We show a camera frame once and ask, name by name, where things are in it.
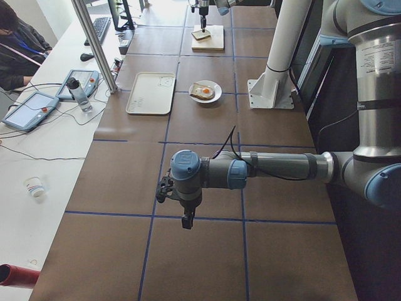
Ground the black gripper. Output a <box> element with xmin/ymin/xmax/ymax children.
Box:
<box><xmin>198</xmin><ymin>0</ymin><xmax>209</xmax><ymax>33</ymax></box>
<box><xmin>180</xmin><ymin>197</ymin><xmax>201</xmax><ymax>230</ymax></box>

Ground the bread slice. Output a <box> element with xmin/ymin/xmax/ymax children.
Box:
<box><xmin>189</xmin><ymin>83</ymin><xmax>215</xmax><ymax>100</ymax></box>
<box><xmin>191</xmin><ymin>29</ymin><xmax>211</xmax><ymax>41</ymax></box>

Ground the white round plate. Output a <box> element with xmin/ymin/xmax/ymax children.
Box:
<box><xmin>189</xmin><ymin>80</ymin><xmax>222</xmax><ymax>104</ymax></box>

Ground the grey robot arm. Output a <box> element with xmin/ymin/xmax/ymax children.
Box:
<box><xmin>193</xmin><ymin>0</ymin><xmax>241</xmax><ymax>32</ymax></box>
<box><xmin>156</xmin><ymin>1</ymin><xmax>400</xmax><ymax>229</ymax></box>

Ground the wooden cutting board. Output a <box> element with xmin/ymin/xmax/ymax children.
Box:
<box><xmin>191</xmin><ymin>25</ymin><xmax>224</xmax><ymax>51</ymax></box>

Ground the fried egg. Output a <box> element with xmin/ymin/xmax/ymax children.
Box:
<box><xmin>196</xmin><ymin>87</ymin><xmax>214</xmax><ymax>98</ymax></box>

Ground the black power box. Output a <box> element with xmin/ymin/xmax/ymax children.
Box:
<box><xmin>117</xmin><ymin>30</ymin><xmax>135</xmax><ymax>55</ymax></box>

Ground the black monitor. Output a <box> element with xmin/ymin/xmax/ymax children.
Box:
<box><xmin>108</xmin><ymin>0</ymin><xmax>135</xmax><ymax>32</ymax></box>

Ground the cream bear tray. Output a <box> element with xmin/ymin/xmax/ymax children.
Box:
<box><xmin>125</xmin><ymin>72</ymin><xmax>175</xmax><ymax>115</ymax></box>

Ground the white pillar with base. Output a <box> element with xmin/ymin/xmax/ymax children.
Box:
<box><xmin>247</xmin><ymin>0</ymin><xmax>312</xmax><ymax>109</ymax></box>

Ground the black keyboard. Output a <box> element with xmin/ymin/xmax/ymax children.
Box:
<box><xmin>93</xmin><ymin>17</ymin><xmax>111</xmax><ymax>45</ymax></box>

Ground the black computer mouse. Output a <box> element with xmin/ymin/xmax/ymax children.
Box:
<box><xmin>80</xmin><ymin>53</ymin><xmax>94</xmax><ymax>62</ymax></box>

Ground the far teach pendant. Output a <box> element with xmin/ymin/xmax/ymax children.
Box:
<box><xmin>56</xmin><ymin>70</ymin><xmax>100</xmax><ymax>102</ymax></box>

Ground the teach pendant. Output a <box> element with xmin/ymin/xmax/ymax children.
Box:
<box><xmin>2</xmin><ymin>92</ymin><xmax>60</xmax><ymax>131</ymax></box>
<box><xmin>56</xmin><ymin>70</ymin><xmax>100</xmax><ymax>102</ymax></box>

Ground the clear water bottle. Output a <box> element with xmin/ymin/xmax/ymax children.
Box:
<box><xmin>66</xmin><ymin>77</ymin><xmax>92</xmax><ymax>112</ymax></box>

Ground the paper cup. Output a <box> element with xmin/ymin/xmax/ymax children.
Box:
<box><xmin>24</xmin><ymin>176</ymin><xmax>46</xmax><ymax>200</ymax></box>

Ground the seated person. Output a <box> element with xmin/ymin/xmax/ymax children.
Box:
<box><xmin>1</xmin><ymin>1</ymin><xmax>53</xmax><ymax>91</ymax></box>

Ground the red tube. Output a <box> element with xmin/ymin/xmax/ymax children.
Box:
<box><xmin>1</xmin><ymin>264</ymin><xmax>40</xmax><ymax>288</ymax></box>

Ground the near teach pendant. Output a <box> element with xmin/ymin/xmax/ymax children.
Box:
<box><xmin>2</xmin><ymin>92</ymin><xmax>60</xmax><ymax>131</ymax></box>

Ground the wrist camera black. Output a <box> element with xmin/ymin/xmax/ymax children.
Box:
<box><xmin>155</xmin><ymin>169</ymin><xmax>174</xmax><ymax>203</ymax></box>

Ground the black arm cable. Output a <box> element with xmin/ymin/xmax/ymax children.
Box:
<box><xmin>212</xmin><ymin>125</ymin><xmax>311</xmax><ymax>181</ymax></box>

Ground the aluminium frame post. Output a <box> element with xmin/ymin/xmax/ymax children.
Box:
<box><xmin>71</xmin><ymin>0</ymin><xmax>118</xmax><ymax>94</ymax></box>

